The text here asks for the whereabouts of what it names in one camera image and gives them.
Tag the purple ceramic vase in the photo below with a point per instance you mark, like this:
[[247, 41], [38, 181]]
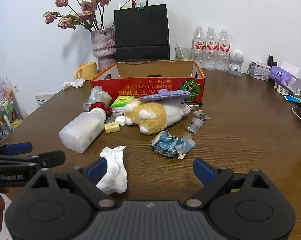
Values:
[[103, 47]]

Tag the red cardboard box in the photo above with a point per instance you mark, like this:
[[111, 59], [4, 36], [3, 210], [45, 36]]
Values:
[[139, 79]]

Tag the red fabric rose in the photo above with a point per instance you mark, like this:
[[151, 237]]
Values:
[[101, 105]]

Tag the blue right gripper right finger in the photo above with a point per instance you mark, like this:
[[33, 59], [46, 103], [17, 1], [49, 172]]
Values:
[[215, 182]]

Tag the small tin box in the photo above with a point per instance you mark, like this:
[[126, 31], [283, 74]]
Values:
[[258, 70]]

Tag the water bottle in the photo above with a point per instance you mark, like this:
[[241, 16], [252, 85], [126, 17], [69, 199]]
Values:
[[199, 46], [211, 48], [223, 51]]

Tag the water bottle left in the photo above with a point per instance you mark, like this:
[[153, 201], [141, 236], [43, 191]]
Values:
[[199, 46]]

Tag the yellow white plush toy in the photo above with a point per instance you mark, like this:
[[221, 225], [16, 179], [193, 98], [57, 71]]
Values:
[[155, 116]]

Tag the black pen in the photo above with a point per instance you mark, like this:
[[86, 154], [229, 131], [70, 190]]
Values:
[[194, 103]]

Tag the yellow eraser block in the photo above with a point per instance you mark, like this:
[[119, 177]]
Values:
[[112, 127]]

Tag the clear glass cup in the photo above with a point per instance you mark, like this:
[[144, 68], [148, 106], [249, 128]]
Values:
[[183, 53]]

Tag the crumpled white paper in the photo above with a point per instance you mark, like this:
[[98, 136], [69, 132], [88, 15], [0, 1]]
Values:
[[74, 84]]

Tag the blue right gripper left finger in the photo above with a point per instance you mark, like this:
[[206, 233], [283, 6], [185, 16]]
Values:
[[83, 182]]

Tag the green tissue packet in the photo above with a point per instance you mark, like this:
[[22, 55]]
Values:
[[119, 104]]

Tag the water bottle middle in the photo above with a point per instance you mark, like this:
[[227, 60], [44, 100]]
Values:
[[211, 48]]

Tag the yellow mug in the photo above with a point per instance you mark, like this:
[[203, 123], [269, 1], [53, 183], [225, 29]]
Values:
[[86, 71]]

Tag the white robot figurine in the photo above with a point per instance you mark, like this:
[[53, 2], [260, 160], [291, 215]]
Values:
[[237, 59]]

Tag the clear candy wrapper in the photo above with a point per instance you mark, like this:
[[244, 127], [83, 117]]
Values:
[[195, 125], [200, 115]]

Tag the blue foil wrapper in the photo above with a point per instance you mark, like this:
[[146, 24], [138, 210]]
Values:
[[172, 147]]

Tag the water bottle right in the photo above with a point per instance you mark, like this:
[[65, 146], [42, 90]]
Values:
[[223, 51]]

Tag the clear plastic bag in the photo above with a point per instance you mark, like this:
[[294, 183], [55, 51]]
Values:
[[97, 95]]

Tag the dried pink roses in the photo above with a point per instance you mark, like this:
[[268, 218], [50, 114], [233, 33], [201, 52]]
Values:
[[88, 14]]

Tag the black paper bag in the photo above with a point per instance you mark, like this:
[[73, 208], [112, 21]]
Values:
[[141, 33]]

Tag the white tissue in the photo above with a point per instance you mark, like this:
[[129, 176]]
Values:
[[115, 180]]

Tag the purple crocheted hat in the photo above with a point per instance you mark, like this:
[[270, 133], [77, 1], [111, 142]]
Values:
[[165, 94]]

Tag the purple tissue pack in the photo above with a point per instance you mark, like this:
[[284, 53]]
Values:
[[282, 77]]

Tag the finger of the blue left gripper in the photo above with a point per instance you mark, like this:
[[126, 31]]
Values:
[[15, 149]]

